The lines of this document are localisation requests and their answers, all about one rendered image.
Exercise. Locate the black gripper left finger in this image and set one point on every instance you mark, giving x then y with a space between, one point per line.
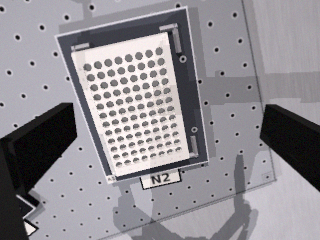
26 154

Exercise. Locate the white well plate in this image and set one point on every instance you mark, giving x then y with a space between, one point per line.
132 94

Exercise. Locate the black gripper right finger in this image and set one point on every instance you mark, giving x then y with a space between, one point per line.
295 139

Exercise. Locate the grey perforated base plate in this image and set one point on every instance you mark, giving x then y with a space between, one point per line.
76 203

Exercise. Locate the white name plate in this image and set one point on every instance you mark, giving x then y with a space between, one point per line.
30 227
160 179

